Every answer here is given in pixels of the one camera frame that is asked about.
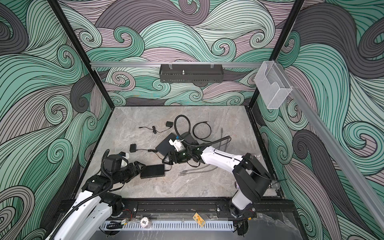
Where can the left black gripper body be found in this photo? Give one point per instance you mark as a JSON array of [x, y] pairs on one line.
[[126, 173]]

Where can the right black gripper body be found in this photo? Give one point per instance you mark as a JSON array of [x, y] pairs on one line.
[[182, 156]]

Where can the small black ribbed switch box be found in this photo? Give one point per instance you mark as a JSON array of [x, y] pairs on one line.
[[153, 171]]

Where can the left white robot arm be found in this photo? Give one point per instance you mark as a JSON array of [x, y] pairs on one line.
[[95, 204]]

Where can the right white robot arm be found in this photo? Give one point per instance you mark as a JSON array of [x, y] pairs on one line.
[[251, 176]]

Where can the yellow tag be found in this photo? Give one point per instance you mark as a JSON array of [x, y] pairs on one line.
[[199, 220]]

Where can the glittery microphone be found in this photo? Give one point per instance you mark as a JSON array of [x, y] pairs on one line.
[[275, 185]]

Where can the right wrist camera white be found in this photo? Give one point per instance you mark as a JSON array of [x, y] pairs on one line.
[[177, 144]]

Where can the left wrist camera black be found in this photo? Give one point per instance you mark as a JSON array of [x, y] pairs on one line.
[[117, 162]]

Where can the black wall power adapter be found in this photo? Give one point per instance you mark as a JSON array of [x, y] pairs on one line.
[[169, 124]]

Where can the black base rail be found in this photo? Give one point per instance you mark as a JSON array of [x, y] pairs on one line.
[[213, 207]]

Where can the white slotted cable duct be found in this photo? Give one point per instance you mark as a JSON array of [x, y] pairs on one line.
[[226, 226]]

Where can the black perforated wall tray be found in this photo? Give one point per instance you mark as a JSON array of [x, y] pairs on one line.
[[191, 74]]

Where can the clear plastic wall bin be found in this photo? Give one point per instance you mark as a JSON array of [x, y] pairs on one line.
[[272, 83]]

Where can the aluminium wall rail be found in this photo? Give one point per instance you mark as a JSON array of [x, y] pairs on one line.
[[137, 64]]

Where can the black corner frame post right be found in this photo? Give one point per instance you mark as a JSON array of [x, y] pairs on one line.
[[287, 27]]

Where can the black corner frame post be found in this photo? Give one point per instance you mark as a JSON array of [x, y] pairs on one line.
[[287, 27], [78, 47]]

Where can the black corner frame post left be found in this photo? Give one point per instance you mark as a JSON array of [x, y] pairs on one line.
[[78, 47]]

